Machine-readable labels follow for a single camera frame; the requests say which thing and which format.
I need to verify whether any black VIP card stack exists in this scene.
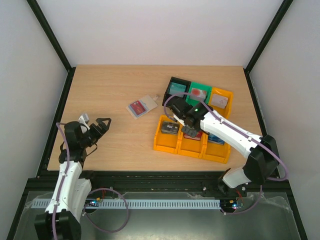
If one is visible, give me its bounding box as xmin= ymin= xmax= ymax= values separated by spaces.
xmin=160 ymin=121 xmax=180 ymax=135

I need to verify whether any yellow bin lower left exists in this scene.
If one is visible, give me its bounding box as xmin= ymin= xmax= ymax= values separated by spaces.
xmin=153 ymin=114 xmax=182 ymax=154

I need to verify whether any black bin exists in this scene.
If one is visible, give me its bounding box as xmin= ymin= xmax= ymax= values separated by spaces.
xmin=162 ymin=76 xmax=192 ymax=106

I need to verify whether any yellow bin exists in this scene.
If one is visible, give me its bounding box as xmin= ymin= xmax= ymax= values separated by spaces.
xmin=177 ymin=132 xmax=208 ymax=159
xmin=153 ymin=114 xmax=182 ymax=154
xmin=202 ymin=135 xmax=231 ymax=164
xmin=208 ymin=87 xmax=234 ymax=119

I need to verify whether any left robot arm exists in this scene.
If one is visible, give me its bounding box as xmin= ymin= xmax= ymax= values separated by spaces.
xmin=34 ymin=114 xmax=112 ymax=240

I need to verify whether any white slotted cable duct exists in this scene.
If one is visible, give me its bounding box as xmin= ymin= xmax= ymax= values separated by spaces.
xmin=32 ymin=198 xmax=221 ymax=210

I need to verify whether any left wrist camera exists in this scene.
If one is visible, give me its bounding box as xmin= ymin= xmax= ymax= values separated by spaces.
xmin=78 ymin=113 xmax=90 ymax=133

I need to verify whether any black frame post right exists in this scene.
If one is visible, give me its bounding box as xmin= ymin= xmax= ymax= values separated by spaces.
xmin=244 ymin=0 xmax=295 ymax=73

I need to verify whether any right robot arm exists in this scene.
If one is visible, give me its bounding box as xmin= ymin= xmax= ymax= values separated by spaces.
xmin=166 ymin=96 xmax=279 ymax=196

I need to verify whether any yellow bin upper right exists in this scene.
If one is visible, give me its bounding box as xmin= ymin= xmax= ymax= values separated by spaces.
xmin=208 ymin=87 xmax=234 ymax=119

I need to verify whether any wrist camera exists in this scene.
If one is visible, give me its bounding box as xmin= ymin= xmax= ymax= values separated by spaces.
xmin=165 ymin=112 xmax=186 ymax=127
xmin=78 ymin=113 xmax=90 ymax=133

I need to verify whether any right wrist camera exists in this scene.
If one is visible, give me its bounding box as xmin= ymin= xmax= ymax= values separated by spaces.
xmin=165 ymin=112 xmax=186 ymax=127

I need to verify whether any teal card stack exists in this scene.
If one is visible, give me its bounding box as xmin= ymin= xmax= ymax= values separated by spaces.
xmin=169 ymin=82 xmax=187 ymax=95

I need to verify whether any red VIP card stack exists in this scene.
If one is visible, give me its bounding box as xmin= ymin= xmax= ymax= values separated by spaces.
xmin=183 ymin=131 xmax=203 ymax=141

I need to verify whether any yellow bin lower middle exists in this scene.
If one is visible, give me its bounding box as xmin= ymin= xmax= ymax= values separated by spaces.
xmin=177 ymin=132 xmax=208 ymax=159

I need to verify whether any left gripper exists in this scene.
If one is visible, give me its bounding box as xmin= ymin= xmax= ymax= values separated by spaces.
xmin=80 ymin=118 xmax=112 ymax=148

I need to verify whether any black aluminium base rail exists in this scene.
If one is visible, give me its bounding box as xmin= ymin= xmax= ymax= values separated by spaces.
xmin=23 ymin=170 xmax=293 ymax=198

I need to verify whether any green bin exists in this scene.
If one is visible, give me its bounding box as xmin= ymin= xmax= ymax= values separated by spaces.
xmin=186 ymin=82 xmax=212 ymax=106

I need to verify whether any black frame post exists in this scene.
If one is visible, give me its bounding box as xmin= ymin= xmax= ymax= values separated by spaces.
xmin=244 ymin=0 xmax=295 ymax=73
xmin=26 ymin=0 xmax=76 ymax=73

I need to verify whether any blue VIP card stack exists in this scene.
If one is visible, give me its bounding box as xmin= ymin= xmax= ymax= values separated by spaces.
xmin=208 ymin=134 xmax=225 ymax=145

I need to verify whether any yellow bin lower right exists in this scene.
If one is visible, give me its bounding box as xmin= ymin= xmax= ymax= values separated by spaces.
xmin=202 ymin=135 xmax=231 ymax=164

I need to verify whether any black frame post left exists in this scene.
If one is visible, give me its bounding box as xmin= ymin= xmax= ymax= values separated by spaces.
xmin=26 ymin=0 xmax=76 ymax=73

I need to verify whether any red white card stack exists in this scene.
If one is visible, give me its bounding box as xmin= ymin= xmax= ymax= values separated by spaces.
xmin=189 ymin=87 xmax=207 ymax=101

